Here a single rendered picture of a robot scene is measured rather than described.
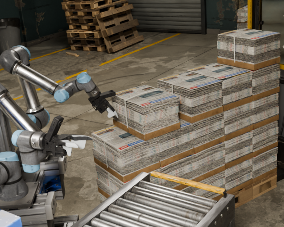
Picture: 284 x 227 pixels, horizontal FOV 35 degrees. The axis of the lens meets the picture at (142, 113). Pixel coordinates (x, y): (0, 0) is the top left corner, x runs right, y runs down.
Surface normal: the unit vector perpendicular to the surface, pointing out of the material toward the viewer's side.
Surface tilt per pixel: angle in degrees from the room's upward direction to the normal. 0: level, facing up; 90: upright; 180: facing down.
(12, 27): 94
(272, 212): 0
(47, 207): 90
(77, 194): 0
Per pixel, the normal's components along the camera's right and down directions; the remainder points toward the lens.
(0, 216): -0.08, -0.93
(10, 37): 0.33, 0.40
